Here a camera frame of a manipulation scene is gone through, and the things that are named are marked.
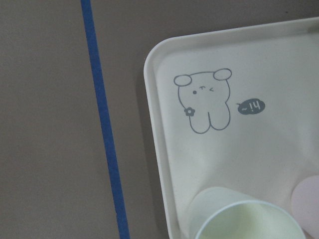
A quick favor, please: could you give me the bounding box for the pink plastic cup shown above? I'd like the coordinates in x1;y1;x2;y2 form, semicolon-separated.
291;175;319;239

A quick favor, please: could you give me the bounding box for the cream plastic tray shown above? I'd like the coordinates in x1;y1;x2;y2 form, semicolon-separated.
144;17;319;239

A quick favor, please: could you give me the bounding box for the cream white cup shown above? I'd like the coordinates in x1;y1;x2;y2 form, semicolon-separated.
184;187;306;239

